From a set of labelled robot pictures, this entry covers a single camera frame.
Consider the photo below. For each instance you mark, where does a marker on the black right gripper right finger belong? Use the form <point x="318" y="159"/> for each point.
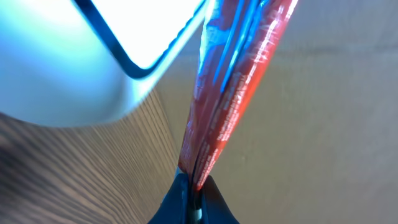
<point x="214" y="208"/>

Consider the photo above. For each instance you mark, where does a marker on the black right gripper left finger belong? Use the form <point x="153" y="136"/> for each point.
<point x="173" y="208"/>

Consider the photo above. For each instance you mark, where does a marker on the red white snack bar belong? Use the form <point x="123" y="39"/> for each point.
<point x="238" y="40"/>

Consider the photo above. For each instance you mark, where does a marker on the white barcode scanner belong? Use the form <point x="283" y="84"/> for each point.
<point x="78" y="63"/>

